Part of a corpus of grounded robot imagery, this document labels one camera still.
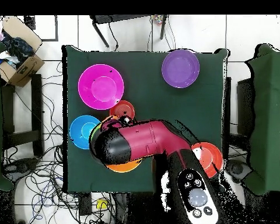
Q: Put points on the green bowl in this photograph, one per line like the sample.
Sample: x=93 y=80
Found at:
x=94 y=131

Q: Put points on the large orange bowl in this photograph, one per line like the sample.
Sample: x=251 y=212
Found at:
x=124 y=167

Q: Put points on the large red-orange bowl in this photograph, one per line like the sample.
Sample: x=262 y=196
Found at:
x=210 y=156

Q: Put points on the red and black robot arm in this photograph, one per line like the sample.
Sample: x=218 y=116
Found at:
x=144 y=140

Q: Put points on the small red bowl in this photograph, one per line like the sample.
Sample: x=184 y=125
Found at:
x=122 y=107

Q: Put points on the pink bowl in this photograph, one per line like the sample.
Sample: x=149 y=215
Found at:
x=101 y=86

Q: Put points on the blue round bowl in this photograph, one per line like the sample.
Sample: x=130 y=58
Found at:
x=80 y=133

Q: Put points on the dark green table cloth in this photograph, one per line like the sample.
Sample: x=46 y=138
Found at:
x=177 y=105

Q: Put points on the purple bowl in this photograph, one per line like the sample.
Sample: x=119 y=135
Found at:
x=180 y=68

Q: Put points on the yellow ball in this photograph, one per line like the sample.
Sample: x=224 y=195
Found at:
x=102 y=204

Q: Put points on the black bench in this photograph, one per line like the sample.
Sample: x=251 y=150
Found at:
x=37 y=112

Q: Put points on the black power adapter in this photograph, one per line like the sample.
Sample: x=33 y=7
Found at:
x=85 y=203

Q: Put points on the cardboard box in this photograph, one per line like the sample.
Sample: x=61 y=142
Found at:
x=25 y=67

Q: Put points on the black chair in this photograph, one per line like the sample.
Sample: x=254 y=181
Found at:
x=245 y=107

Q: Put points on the dark clothes pile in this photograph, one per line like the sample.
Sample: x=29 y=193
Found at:
x=18 y=50

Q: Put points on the black metal frame table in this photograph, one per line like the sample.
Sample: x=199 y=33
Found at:
x=121 y=18

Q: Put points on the black pedestal foot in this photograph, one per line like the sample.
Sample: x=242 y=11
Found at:
x=18 y=166
x=238 y=170

